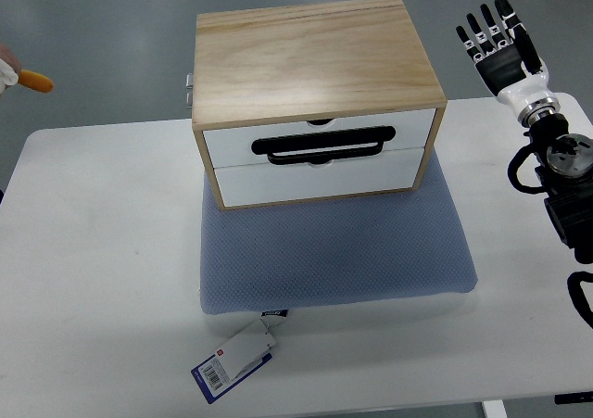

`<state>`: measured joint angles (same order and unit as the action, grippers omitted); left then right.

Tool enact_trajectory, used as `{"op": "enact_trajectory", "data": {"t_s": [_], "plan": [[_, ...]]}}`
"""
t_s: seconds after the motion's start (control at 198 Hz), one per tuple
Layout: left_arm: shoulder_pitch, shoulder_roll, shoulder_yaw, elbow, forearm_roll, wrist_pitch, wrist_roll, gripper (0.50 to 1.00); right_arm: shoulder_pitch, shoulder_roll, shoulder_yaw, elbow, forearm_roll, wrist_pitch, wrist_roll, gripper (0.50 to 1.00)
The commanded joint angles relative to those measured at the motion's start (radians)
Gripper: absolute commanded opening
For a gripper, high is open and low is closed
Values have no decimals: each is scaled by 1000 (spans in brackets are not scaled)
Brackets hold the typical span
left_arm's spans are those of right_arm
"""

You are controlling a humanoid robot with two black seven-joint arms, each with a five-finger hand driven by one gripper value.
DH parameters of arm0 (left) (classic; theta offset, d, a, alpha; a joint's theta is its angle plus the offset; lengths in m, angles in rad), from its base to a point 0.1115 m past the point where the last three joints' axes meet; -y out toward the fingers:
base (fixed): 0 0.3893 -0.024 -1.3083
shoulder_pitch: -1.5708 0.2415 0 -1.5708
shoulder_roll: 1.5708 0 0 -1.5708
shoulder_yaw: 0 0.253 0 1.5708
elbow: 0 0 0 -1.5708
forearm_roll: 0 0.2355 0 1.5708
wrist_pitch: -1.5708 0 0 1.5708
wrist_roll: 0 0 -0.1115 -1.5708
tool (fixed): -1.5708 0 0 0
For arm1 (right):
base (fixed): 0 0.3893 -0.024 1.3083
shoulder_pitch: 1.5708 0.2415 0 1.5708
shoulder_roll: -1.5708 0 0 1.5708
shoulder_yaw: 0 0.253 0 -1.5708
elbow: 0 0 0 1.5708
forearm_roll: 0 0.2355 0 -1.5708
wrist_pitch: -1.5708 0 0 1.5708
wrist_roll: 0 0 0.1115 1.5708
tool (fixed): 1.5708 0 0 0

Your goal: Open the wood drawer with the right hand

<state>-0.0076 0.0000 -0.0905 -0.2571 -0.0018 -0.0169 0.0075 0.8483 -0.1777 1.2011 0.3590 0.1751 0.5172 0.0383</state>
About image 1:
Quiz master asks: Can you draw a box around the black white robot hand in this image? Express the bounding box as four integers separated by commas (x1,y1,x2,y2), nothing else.
456,0,560,127

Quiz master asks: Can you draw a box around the white gloved human hand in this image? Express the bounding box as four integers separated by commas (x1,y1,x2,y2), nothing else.
0,43,22,94

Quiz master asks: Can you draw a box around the black drawer handle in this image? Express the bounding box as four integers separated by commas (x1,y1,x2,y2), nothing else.
251,126,397,166

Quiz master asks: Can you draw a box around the white drawer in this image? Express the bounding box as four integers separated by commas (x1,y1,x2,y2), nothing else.
215,148,423,208
204,108,435,168

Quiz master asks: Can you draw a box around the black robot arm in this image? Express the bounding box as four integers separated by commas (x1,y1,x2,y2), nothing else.
507,110,592,264

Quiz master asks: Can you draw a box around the wooden drawer cabinet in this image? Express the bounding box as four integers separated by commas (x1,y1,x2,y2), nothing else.
192,0,447,209

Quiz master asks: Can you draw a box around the orange object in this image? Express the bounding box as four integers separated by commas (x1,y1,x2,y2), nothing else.
18,70,54,93

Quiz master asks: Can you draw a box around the metal clamp behind cabinet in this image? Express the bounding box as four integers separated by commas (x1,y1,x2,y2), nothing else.
185,73,194,108

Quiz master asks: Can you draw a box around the blue mesh cushion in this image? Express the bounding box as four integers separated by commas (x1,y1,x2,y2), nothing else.
200,157,478,315

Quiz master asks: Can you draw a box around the white table leg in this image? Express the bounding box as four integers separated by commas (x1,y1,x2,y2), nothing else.
482,399,508,418

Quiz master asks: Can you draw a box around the white blue product tag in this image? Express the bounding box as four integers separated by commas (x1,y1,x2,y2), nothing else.
191,319,276,404

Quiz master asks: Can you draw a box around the black cable loop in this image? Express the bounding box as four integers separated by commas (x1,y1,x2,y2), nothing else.
566,271,593,331

